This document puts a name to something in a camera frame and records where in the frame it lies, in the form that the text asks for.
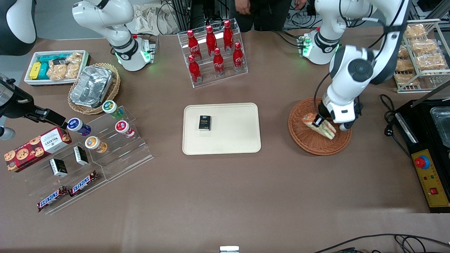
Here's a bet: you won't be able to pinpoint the cream plastic tray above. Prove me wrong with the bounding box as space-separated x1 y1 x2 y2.
182 103 262 155

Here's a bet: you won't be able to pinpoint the beige cloth bag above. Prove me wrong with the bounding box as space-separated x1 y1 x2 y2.
134 5 178 35

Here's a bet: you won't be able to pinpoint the clear acrylic bottle rack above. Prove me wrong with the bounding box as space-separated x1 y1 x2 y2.
178 18 249 88

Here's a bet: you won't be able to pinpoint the green lid cup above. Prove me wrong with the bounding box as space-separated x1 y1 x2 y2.
102 100 124 119

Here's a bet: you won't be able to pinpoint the red lid cup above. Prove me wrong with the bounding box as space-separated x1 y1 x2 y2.
115 120 135 138

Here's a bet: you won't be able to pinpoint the small black white box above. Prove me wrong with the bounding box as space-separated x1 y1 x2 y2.
73 146 89 166
49 158 68 177

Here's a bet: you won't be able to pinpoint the small tan wicker basket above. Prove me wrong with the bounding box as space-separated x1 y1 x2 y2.
68 63 121 115

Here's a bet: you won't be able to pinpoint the person in dark clothes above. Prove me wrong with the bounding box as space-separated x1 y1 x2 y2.
234 0 307 31

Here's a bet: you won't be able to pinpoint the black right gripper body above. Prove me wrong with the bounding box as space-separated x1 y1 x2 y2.
0 81 36 120

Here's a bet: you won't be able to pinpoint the red Walkers cookie box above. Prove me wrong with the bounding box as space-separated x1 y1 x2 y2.
4 126 72 173

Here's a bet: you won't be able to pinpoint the black cable with plug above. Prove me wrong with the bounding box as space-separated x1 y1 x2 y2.
380 94 415 158

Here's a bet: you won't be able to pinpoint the clear snack bag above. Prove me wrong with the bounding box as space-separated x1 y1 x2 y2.
404 24 427 39
395 73 419 85
415 53 448 71
410 38 438 53

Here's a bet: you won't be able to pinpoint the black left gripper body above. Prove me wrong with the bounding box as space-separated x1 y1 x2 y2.
318 98 331 120

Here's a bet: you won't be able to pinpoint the black machine yellow panel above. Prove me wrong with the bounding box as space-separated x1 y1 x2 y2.
394 80 450 214

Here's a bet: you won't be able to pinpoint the metal wire rack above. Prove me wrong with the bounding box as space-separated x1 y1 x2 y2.
393 19 450 93

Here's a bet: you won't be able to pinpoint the aluminium foil container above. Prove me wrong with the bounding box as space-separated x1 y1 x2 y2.
70 66 114 108

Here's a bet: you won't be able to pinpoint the white rectangular bin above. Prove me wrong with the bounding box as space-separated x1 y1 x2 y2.
24 50 91 86

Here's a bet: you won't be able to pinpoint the large brown wicker basket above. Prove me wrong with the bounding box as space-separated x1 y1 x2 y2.
288 97 352 156

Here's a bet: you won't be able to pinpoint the yellow small box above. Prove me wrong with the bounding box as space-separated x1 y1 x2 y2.
29 62 42 80

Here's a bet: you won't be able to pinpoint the triangle sandwich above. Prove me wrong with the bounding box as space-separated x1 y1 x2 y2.
302 112 337 140

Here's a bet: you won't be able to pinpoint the black floor cables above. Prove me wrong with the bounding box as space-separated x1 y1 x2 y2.
313 234 450 253

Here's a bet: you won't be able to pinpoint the red cola bottle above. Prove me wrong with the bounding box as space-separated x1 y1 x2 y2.
213 48 225 77
206 25 217 57
188 55 203 84
233 42 244 72
187 30 201 60
224 20 234 52

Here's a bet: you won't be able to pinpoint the orange lid cup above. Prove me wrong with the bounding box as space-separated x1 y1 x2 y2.
85 136 108 153

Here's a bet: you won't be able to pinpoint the teal long box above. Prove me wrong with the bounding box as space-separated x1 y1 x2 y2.
39 54 68 64

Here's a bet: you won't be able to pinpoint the Snickers bar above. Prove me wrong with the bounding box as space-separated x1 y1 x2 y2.
37 186 68 212
69 171 98 197

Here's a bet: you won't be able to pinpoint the clear acrylic step stand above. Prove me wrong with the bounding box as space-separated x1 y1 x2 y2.
83 105 154 182
7 137 108 215

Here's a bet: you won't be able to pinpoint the blue lid cup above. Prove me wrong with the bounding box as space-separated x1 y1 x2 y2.
67 118 91 136

